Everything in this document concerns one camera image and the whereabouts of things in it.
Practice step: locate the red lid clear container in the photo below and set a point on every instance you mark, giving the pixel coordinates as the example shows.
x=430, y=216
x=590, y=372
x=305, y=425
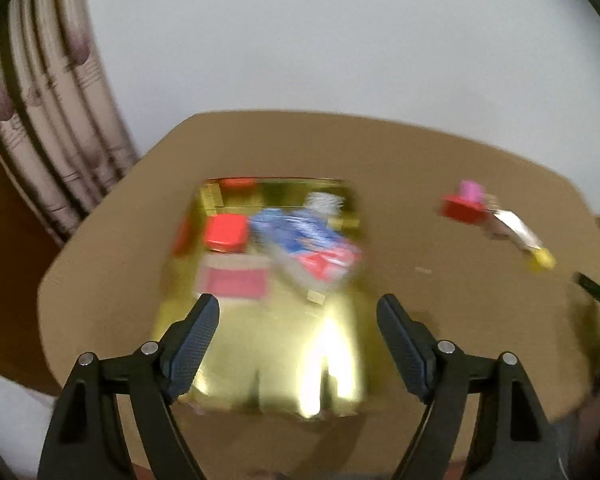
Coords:
x=459, y=209

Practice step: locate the gold lipstick case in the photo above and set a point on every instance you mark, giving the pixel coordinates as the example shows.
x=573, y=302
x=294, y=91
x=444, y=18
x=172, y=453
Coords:
x=504, y=224

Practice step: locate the blue red floss box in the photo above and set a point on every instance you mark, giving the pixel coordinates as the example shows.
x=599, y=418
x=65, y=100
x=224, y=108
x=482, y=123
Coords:
x=305, y=247

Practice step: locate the red cap clear box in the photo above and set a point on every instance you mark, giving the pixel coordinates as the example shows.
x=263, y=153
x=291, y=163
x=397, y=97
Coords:
x=228, y=268

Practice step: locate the blue patterned small box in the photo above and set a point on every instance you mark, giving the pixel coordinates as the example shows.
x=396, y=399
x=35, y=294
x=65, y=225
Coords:
x=323, y=203

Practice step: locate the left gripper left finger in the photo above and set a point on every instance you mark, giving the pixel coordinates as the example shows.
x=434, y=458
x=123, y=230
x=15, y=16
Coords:
x=85, y=438

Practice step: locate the pink rectangular block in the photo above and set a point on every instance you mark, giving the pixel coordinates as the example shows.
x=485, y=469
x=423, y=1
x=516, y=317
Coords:
x=471, y=191

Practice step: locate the striped floral curtain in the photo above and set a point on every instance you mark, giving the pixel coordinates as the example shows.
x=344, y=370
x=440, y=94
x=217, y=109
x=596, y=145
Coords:
x=63, y=142

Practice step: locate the red gold tin box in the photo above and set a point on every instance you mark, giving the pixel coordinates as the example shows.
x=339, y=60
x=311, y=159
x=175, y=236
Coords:
x=295, y=352

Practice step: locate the yellow small block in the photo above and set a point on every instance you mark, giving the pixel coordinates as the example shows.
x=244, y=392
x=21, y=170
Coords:
x=540, y=259

